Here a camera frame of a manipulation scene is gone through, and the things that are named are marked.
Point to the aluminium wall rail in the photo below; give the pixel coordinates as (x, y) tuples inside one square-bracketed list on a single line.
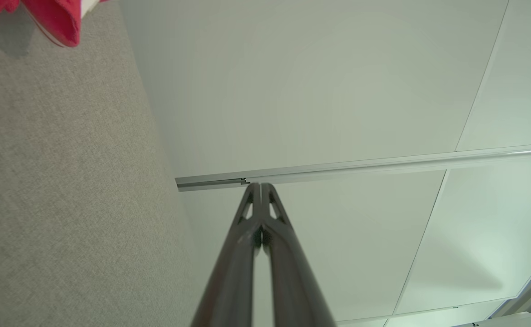
[(383, 166)]

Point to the red Bulls 23 jersey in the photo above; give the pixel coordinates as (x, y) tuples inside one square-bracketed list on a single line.
[(56, 18)]

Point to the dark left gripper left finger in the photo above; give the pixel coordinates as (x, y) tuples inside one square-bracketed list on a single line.
[(229, 281)]

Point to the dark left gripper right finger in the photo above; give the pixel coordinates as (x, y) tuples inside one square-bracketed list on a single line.
[(292, 290)]

